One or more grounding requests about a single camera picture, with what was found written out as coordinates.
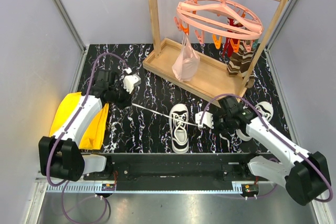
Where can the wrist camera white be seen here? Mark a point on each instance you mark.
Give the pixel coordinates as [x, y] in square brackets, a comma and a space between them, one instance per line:
[130, 81]
[204, 119]

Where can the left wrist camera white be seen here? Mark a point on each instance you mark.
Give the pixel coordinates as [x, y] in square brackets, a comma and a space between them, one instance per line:
[130, 81]

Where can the brown striped sock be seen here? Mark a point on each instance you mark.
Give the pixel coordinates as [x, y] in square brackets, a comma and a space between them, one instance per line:
[239, 62]

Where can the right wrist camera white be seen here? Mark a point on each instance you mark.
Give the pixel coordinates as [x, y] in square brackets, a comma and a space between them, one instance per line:
[204, 119]

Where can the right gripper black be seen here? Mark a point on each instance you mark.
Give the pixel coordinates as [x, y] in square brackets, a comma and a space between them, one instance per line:
[222, 131]

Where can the yellow cloth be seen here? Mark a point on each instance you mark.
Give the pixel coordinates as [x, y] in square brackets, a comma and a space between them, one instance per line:
[94, 134]

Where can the pink round clip hanger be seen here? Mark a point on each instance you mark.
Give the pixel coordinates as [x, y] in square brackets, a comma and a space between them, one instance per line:
[210, 16]

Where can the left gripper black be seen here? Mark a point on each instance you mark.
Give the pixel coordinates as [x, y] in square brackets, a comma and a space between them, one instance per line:
[127, 101]

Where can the pink hanging cloth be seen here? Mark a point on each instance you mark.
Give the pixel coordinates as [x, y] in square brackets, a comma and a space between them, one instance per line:
[187, 62]

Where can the red hanging garment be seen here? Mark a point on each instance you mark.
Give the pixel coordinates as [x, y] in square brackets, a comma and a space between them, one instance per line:
[232, 45]

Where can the wooden drying rack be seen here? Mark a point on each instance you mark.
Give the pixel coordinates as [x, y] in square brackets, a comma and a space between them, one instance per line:
[211, 78]

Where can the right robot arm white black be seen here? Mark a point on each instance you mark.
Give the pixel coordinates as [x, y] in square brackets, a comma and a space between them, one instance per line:
[303, 174]

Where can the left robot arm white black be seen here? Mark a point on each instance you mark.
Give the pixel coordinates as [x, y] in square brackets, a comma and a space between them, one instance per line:
[59, 154]

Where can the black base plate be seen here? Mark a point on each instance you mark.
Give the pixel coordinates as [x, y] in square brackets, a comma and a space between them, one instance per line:
[130, 166]

